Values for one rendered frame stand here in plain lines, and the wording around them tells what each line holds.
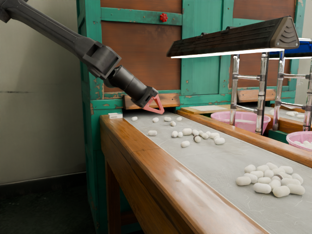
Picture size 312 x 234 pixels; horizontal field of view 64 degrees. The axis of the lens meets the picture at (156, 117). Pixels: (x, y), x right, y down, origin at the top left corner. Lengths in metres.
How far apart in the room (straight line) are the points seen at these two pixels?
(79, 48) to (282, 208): 0.62
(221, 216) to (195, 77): 1.08
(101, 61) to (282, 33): 0.45
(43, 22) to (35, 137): 1.42
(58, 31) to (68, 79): 1.30
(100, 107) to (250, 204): 0.90
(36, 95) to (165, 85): 1.09
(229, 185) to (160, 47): 0.92
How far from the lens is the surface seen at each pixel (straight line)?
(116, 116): 1.15
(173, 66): 1.37
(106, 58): 0.72
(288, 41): 0.67
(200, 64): 1.44
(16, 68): 2.09
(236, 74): 1.04
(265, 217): 0.51
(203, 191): 0.50
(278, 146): 0.83
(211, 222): 0.42
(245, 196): 0.56
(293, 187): 0.60
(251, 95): 1.60
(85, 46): 0.75
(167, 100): 1.30
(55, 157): 2.19
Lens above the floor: 1.00
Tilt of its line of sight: 11 degrees down
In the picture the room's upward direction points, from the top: straight up
